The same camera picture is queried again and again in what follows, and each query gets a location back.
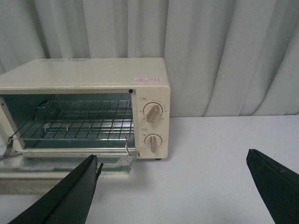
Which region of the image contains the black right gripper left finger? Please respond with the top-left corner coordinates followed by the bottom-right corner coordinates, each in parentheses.
top-left (10, 155), bottom-right (103, 224)

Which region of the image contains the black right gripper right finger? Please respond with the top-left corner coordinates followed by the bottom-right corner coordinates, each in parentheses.
top-left (246, 149), bottom-right (299, 224)

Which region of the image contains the glass oven door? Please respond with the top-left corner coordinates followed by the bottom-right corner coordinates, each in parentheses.
top-left (0, 151), bottom-right (138, 195)

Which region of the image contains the cream Toshiba toaster oven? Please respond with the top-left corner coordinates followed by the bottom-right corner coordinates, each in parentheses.
top-left (0, 58), bottom-right (171, 159)

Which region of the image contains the beige lower timer knob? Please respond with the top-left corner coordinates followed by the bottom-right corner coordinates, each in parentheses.
top-left (144, 134), bottom-right (162, 153)

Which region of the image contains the beige upper temperature knob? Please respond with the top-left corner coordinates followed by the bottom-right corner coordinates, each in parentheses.
top-left (143, 103), bottom-right (163, 123)

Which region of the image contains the white pleated curtain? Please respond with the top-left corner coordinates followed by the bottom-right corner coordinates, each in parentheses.
top-left (0, 0), bottom-right (299, 117)

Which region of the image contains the metal wire oven rack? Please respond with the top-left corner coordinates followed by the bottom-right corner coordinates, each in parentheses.
top-left (10, 100), bottom-right (134, 142)

